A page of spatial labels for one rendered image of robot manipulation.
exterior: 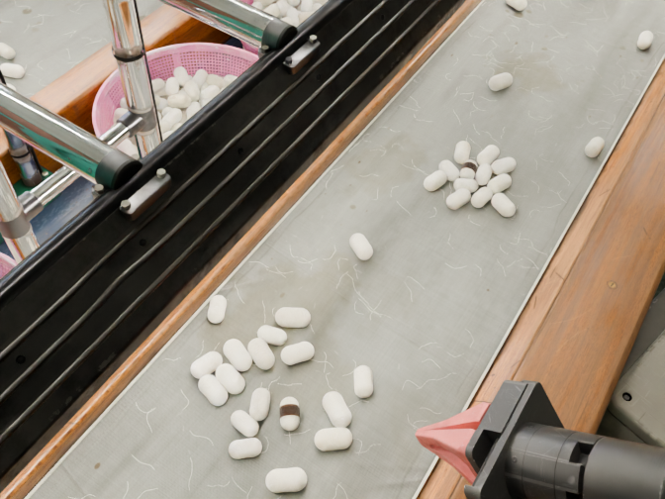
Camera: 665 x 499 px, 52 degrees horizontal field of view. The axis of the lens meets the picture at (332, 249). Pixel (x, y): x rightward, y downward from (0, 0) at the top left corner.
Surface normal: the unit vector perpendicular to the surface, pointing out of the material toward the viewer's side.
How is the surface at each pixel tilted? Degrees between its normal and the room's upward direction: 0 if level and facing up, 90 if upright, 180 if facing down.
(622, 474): 42
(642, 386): 0
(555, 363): 0
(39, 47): 0
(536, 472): 56
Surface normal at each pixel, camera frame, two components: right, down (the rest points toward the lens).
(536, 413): 0.68, -0.02
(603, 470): -0.62, -0.56
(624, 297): 0.06, -0.59
